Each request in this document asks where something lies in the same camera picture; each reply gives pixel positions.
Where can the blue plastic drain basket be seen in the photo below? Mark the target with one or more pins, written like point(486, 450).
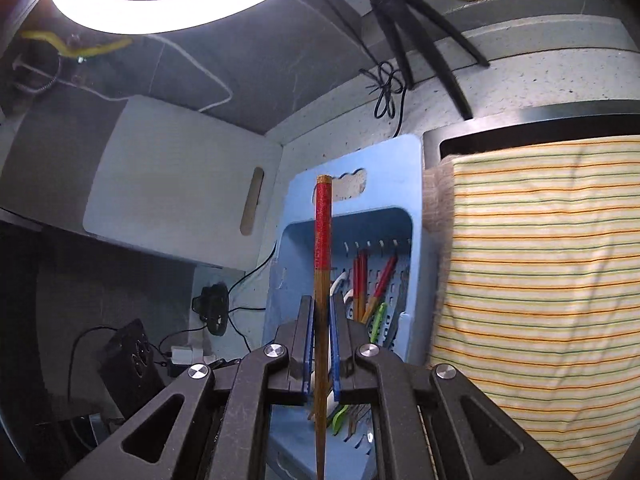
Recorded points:
point(390, 180)

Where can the white plastic spoon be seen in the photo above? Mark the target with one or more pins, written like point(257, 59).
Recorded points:
point(331, 405)
point(342, 280)

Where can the black power adapter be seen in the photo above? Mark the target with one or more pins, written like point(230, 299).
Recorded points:
point(212, 310)

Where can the white charger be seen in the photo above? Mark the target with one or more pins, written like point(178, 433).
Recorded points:
point(180, 355)

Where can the white cutting board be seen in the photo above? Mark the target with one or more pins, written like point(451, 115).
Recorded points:
point(175, 185)

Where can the green plastic spoon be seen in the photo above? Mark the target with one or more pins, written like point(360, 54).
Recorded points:
point(341, 417)
point(379, 320)

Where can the yellow striped cloth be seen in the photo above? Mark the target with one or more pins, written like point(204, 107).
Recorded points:
point(540, 285)

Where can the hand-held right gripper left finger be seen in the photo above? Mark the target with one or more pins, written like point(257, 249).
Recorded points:
point(307, 350)

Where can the steel sink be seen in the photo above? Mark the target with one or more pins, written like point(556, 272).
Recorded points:
point(525, 120)

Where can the black power strip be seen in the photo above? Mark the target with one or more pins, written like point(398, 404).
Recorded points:
point(132, 365)

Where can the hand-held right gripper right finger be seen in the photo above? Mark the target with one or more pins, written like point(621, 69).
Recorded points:
point(334, 355)

